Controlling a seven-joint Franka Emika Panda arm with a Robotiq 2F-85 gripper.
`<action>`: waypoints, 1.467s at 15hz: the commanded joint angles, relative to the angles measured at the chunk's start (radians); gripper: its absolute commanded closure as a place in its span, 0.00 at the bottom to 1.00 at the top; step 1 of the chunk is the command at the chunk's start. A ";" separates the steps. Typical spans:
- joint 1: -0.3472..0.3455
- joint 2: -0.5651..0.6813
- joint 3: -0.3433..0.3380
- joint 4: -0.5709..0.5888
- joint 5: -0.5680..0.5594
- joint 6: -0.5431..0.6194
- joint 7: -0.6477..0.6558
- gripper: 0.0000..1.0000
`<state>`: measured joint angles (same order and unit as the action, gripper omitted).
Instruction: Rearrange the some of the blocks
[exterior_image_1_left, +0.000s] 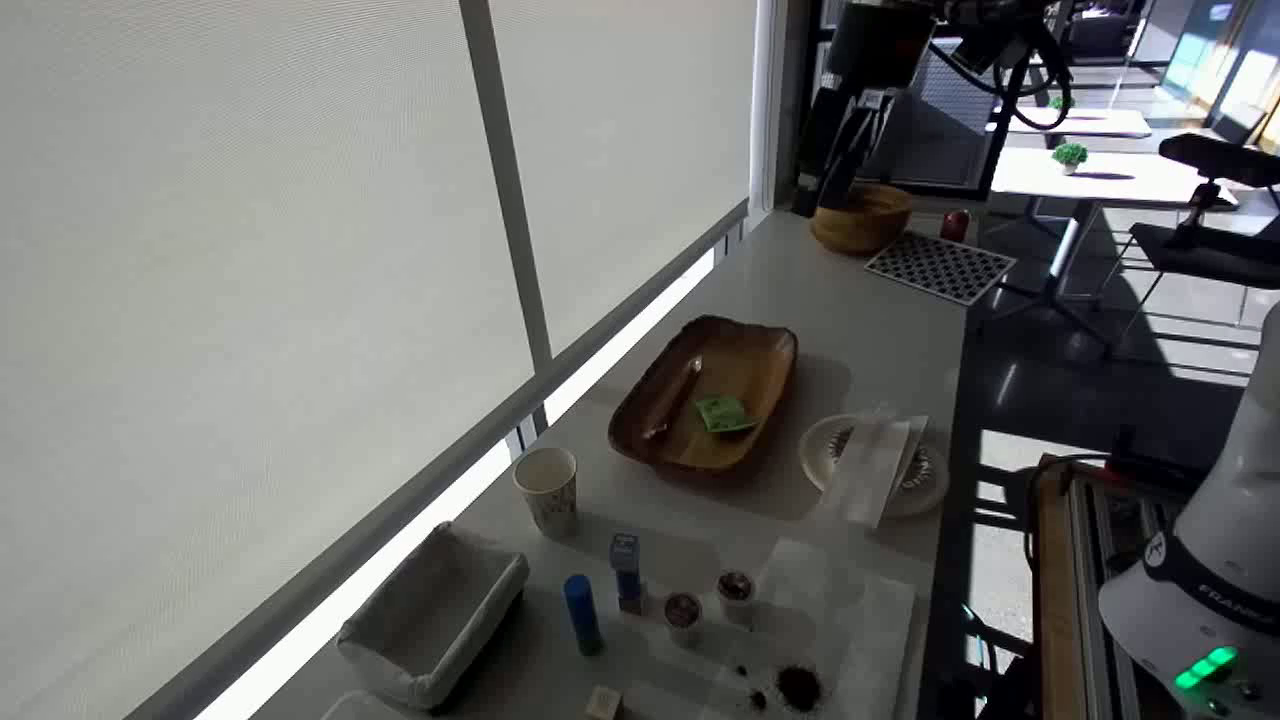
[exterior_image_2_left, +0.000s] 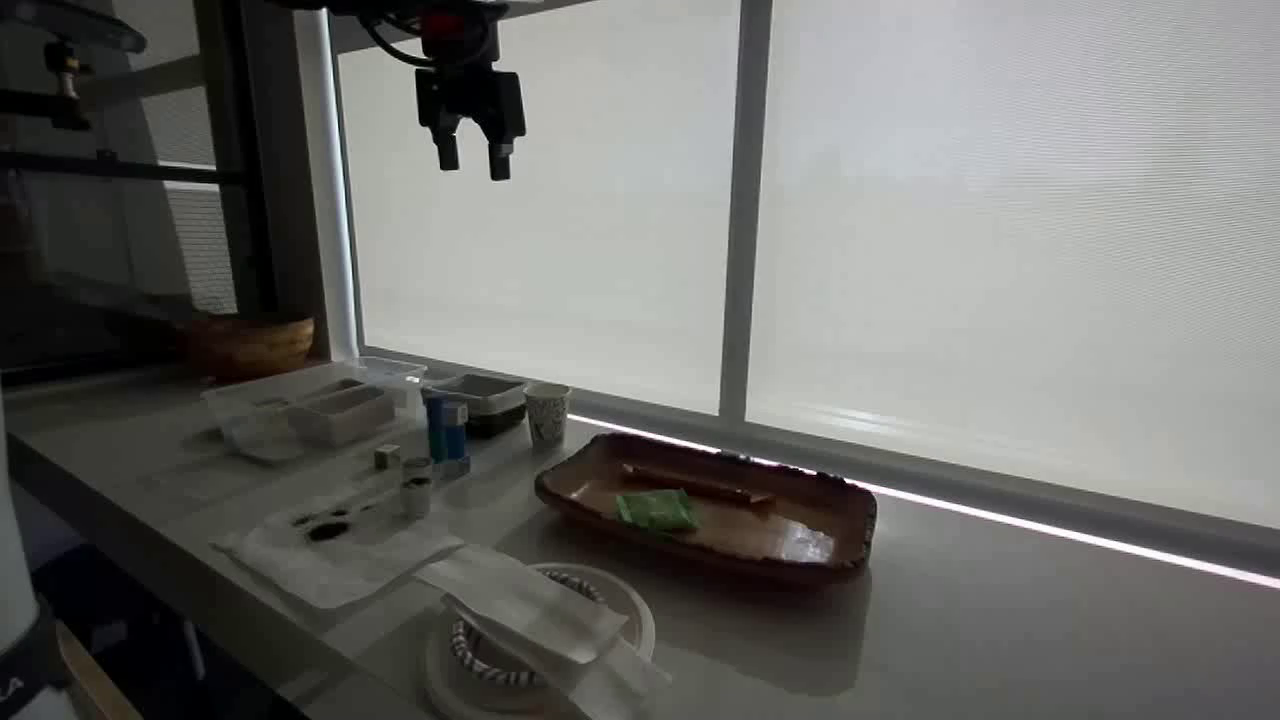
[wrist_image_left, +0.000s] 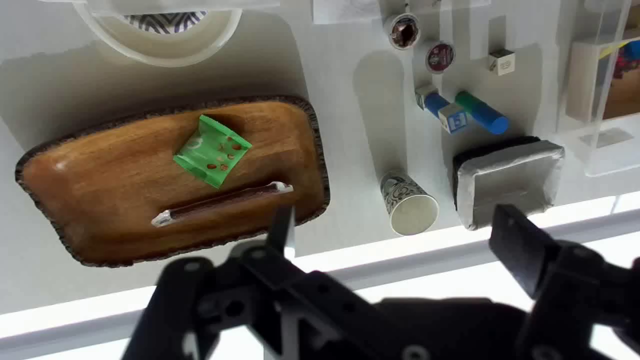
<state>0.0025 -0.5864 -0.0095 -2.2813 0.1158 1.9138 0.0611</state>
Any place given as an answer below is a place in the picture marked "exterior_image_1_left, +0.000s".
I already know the wooden bark-edged tray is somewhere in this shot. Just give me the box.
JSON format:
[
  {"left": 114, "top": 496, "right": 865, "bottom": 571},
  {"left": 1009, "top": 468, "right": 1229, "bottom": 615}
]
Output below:
[{"left": 603, "top": 312, "right": 802, "bottom": 488}]

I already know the grey rectangular bin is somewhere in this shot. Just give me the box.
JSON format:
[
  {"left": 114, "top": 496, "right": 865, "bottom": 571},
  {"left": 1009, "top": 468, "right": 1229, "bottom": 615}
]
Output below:
[{"left": 336, "top": 522, "right": 532, "bottom": 714}]

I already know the patterned paper cup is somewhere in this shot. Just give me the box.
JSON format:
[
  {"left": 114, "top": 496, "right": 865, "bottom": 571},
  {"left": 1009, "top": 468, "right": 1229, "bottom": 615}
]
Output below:
[{"left": 511, "top": 445, "right": 583, "bottom": 545}]

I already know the maroon lid coffee pod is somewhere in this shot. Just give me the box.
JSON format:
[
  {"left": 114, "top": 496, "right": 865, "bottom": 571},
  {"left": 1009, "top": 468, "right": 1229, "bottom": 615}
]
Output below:
[{"left": 663, "top": 594, "right": 707, "bottom": 639}]

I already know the grey window frame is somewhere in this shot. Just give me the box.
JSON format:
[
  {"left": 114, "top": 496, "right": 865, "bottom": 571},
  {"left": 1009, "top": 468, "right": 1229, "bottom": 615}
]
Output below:
[{"left": 122, "top": 0, "right": 754, "bottom": 720}]

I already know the white folded napkin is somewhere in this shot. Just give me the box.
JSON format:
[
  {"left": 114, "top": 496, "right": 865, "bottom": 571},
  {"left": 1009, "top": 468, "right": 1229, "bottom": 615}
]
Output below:
[{"left": 840, "top": 411, "right": 934, "bottom": 532}]

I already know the green sponge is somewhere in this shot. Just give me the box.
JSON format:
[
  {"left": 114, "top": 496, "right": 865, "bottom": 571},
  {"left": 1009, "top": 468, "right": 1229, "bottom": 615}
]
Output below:
[{"left": 693, "top": 393, "right": 761, "bottom": 440}]

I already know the black office chair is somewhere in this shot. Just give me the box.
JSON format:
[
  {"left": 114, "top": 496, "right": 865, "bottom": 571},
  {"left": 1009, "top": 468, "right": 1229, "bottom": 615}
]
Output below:
[{"left": 1127, "top": 129, "right": 1280, "bottom": 294}]

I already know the blue cylinder block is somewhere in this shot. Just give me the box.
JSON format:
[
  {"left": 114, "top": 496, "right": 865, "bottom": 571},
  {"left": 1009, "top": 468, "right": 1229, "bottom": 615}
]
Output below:
[
  {"left": 559, "top": 571, "right": 606, "bottom": 630},
  {"left": 613, "top": 555, "right": 647, "bottom": 615}
]

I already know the brown metal cart frame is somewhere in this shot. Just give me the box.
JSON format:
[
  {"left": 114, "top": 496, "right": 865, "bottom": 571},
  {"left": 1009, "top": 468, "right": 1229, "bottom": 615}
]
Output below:
[{"left": 1031, "top": 452, "right": 1136, "bottom": 720}]

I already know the brown lid coffee pod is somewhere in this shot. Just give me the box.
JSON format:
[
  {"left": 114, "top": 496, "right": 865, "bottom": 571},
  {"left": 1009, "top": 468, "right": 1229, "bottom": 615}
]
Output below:
[{"left": 715, "top": 569, "right": 761, "bottom": 622}]

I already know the red white tube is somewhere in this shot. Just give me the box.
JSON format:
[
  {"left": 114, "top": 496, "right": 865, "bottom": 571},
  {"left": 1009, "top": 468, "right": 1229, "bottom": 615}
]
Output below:
[{"left": 641, "top": 352, "right": 707, "bottom": 450}]

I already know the grey computer monitor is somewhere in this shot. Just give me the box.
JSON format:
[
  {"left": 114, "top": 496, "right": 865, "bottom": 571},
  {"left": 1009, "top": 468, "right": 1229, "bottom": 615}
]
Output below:
[{"left": 877, "top": 38, "right": 1019, "bottom": 206}]

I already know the white window blind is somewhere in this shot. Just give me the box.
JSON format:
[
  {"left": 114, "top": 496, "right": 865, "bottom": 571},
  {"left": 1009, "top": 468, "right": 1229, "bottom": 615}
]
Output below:
[
  {"left": 0, "top": 0, "right": 535, "bottom": 720},
  {"left": 488, "top": 0, "right": 754, "bottom": 358}
]

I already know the white background table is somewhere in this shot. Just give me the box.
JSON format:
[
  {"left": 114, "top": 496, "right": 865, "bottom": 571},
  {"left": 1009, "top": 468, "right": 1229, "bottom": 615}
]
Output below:
[{"left": 991, "top": 137, "right": 1210, "bottom": 214}]

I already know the black white checkerboard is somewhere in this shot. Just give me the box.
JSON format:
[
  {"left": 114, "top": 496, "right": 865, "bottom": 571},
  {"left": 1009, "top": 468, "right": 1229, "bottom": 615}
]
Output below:
[{"left": 860, "top": 228, "right": 1019, "bottom": 312}]

